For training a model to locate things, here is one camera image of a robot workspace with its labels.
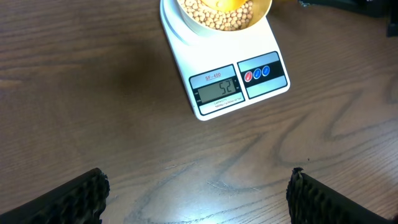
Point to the pale yellow plastic bowl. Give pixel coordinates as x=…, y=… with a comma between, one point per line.
x=260, y=11

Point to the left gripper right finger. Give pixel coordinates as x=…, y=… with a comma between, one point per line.
x=312, y=202

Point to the soybeans in bowl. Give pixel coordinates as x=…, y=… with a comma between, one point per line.
x=217, y=20

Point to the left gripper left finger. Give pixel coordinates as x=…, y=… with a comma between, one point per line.
x=81, y=200

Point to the white digital kitchen scale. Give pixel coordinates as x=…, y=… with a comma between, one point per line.
x=223, y=73

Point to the yellow plastic measuring scoop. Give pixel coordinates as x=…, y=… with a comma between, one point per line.
x=224, y=5

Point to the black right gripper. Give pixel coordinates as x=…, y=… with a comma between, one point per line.
x=372, y=8

